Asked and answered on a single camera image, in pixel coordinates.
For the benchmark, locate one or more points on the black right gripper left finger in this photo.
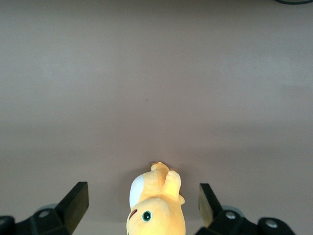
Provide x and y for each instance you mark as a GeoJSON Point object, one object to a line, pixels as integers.
{"type": "Point", "coordinates": [71, 210]}

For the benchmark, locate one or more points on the yellow plush toy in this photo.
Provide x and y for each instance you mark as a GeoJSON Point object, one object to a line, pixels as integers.
{"type": "Point", "coordinates": [161, 220]}

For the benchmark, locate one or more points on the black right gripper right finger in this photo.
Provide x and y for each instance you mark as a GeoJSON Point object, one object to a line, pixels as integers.
{"type": "Point", "coordinates": [210, 210]}

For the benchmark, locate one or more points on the brown table cover sheet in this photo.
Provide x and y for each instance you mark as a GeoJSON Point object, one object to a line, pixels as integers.
{"type": "Point", "coordinates": [156, 98]}

